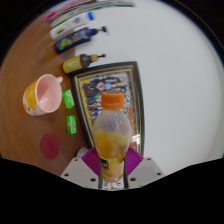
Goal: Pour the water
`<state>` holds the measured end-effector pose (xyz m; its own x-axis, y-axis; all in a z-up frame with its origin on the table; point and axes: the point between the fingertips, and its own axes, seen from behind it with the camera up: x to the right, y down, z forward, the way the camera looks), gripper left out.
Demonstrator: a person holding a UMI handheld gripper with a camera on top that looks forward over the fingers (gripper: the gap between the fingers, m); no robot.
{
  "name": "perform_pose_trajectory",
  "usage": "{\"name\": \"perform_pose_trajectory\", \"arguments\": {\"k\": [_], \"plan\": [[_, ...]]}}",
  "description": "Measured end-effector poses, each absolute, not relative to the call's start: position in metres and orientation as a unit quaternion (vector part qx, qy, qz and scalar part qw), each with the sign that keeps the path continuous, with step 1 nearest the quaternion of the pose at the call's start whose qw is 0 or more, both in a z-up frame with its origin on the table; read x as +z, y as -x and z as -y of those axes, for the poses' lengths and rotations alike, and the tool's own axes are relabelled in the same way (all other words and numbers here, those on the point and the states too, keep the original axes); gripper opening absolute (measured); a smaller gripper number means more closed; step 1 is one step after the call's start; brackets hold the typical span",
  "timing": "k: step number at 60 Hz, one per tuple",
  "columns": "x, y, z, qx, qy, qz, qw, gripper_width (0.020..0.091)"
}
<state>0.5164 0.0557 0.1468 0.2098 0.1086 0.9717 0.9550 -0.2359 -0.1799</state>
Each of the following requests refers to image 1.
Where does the orange-capped juice bottle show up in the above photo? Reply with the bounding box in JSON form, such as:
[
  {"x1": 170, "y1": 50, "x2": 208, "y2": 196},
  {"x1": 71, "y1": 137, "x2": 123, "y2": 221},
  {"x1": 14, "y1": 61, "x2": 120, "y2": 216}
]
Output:
[{"x1": 92, "y1": 91, "x2": 133, "y2": 184}]

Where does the dark blue pump bottle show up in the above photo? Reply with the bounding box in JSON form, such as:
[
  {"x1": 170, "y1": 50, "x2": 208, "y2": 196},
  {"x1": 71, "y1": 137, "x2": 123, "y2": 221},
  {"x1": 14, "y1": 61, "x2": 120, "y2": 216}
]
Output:
[{"x1": 54, "y1": 25, "x2": 109, "y2": 55}]

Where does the tall white printed box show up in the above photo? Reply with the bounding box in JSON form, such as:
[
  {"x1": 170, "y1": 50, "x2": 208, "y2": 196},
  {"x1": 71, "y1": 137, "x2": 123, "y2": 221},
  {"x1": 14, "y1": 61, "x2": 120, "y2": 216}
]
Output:
[{"x1": 49, "y1": 1, "x2": 136, "y2": 29}]

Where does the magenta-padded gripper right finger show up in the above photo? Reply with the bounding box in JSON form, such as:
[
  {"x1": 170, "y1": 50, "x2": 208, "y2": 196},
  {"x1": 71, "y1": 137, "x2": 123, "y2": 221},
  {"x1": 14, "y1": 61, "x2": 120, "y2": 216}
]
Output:
[{"x1": 123, "y1": 146, "x2": 165, "y2": 190}]

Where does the white shampoo bottle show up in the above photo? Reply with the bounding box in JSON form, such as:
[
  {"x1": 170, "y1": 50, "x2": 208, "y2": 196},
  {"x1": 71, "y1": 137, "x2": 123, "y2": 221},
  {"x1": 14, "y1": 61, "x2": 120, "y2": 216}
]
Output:
[{"x1": 49, "y1": 11, "x2": 96, "y2": 40}]

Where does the framed group picture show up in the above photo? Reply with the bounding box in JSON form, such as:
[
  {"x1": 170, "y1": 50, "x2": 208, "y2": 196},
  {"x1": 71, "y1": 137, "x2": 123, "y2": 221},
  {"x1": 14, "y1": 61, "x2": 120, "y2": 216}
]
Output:
[{"x1": 69, "y1": 60, "x2": 146, "y2": 158}]

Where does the flat round red coaster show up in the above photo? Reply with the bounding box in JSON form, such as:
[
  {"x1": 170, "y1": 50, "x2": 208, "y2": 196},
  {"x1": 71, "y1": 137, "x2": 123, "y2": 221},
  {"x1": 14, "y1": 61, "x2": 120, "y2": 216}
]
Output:
[{"x1": 40, "y1": 133, "x2": 61, "y2": 160}]

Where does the pink and yellow mug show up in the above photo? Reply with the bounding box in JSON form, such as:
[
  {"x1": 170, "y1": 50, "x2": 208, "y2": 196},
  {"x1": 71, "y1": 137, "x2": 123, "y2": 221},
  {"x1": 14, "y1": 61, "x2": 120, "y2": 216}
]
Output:
[{"x1": 22, "y1": 73, "x2": 64, "y2": 117}]

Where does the brown pump bottle yellow label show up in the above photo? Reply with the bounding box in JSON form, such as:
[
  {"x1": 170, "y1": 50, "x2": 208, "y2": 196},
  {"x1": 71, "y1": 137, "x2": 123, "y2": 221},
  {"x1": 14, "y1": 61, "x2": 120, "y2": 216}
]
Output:
[{"x1": 61, "y1": 53, "x2": 106, "y2": 75}]

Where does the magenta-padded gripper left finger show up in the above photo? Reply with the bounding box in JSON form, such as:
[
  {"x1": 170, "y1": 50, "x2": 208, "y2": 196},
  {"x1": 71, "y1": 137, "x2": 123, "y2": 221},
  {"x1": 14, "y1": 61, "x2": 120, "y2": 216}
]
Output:
[{"x1": 59, "y1": 146, "x2": 102, "y2": 190}]

